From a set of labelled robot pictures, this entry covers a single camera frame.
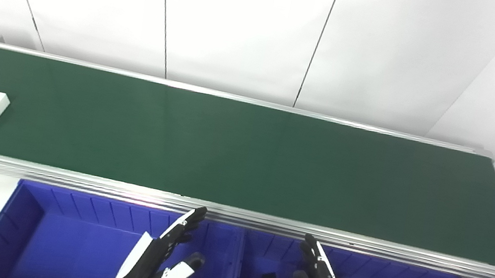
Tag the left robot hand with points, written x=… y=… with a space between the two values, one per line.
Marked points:
x=146 y=263

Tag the green conveyor belt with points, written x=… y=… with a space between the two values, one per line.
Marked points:
x=70 y=177
x=224 y=155

